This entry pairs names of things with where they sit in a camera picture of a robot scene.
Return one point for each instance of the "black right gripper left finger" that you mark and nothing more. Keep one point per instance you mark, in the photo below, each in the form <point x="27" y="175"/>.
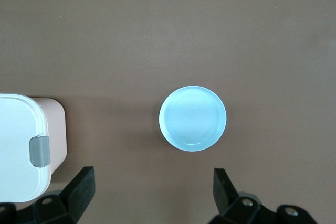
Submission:
<point x="78" y="190"/>

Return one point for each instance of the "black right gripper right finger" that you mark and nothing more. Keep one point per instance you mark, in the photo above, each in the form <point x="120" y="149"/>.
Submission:
<point x="223" y="192"/>

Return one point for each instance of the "white lidded pink container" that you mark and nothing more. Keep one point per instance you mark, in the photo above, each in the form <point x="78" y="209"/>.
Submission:
<point x="15" y="142"/>

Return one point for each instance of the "light blue round plate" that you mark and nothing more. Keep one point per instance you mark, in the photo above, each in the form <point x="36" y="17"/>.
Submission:
<point x="193" y="119"/>

